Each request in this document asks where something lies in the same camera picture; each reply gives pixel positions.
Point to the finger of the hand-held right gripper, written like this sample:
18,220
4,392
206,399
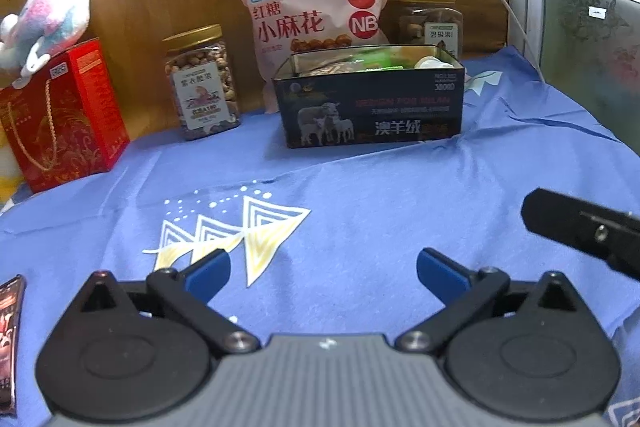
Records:
565,217

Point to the black tin box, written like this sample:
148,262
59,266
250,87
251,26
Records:
375,107

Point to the blue printed cloth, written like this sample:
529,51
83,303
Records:
375,207

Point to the white jelly cup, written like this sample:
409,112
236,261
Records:
427,63

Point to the red gift box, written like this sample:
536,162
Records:
75,117

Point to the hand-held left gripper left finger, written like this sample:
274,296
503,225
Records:
207,274

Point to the frosted glass door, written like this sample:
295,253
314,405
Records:
590,57

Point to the smartphone in clear case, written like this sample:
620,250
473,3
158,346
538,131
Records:
10,342

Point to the clear nut jar gold lid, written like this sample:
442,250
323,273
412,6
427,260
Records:
430,14
200,62

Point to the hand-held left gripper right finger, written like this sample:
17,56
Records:
440,272

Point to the green foil snack packet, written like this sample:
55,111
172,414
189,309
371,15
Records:
380,59

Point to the pastel plush toy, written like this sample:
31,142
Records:
50,12

